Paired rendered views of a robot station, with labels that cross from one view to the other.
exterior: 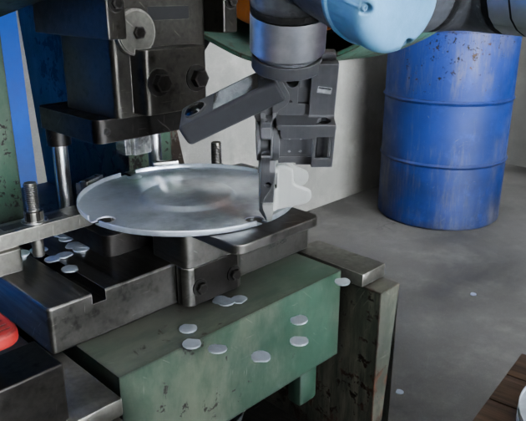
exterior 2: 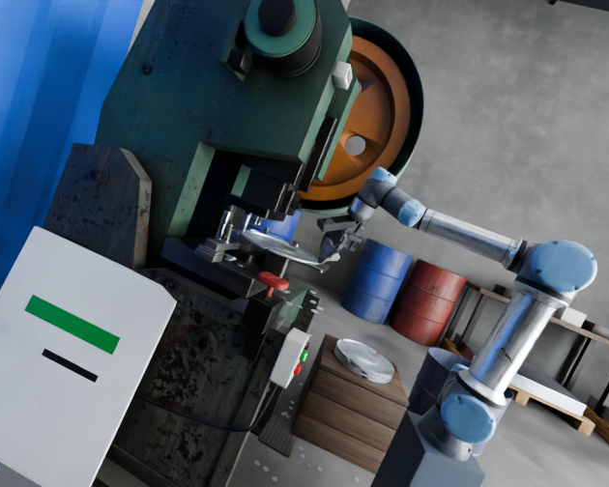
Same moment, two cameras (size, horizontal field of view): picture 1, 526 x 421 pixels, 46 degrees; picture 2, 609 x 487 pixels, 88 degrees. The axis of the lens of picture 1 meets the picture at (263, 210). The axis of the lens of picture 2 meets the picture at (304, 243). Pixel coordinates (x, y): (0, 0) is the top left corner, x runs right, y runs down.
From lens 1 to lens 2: 0.65 m
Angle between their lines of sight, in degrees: 35
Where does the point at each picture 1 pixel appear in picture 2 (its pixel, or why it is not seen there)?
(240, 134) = not seen: hidden behind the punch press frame
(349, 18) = (409, 216)
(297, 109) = (352, 231)
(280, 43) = (366, 211)
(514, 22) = (427, 228)
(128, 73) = (282, 196)
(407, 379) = not seen: hidden behind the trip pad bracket
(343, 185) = not seen: hidden behind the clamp
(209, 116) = (333, 224)
